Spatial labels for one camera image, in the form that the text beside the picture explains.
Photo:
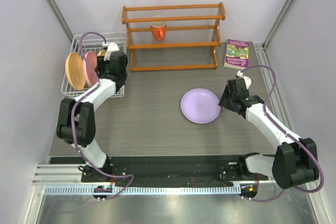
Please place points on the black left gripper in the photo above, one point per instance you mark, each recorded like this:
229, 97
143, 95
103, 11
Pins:
101, 64

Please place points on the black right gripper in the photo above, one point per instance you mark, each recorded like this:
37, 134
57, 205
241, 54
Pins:
223, 100

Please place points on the small orange-yellow plate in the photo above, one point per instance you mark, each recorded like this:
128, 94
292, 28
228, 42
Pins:
101, 53

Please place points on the purple plastic plate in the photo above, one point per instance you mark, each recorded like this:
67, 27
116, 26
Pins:
200, 106

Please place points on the pink plastic plate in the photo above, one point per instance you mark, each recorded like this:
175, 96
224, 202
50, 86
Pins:
89, 68

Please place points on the large yellow plate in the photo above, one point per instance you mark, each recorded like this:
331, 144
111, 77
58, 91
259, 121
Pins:
74, 71

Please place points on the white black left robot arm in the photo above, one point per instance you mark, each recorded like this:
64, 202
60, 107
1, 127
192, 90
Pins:
77, 124

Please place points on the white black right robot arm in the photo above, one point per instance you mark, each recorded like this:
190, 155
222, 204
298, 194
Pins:
295, 162

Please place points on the orange wooden shelf rack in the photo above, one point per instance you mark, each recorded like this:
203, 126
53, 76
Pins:
193, 31

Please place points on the purple treehouse paperback book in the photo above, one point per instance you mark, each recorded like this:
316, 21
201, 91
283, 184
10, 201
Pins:
236, 54

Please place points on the orange ceramic mug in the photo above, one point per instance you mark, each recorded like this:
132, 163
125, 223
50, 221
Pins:
158, 30

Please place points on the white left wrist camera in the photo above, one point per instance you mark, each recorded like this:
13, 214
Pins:
108, 49

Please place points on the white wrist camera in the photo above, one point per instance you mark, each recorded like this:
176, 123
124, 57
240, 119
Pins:
244, 76
108, 49

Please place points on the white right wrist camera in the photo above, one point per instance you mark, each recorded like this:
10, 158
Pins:
244, 76

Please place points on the white wire dish rack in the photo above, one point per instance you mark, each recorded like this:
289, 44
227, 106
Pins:
91, 43

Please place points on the white slotted cable duct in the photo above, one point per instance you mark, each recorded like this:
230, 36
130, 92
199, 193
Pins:
96, 190

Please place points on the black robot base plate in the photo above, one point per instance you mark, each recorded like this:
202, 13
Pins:
172, 171

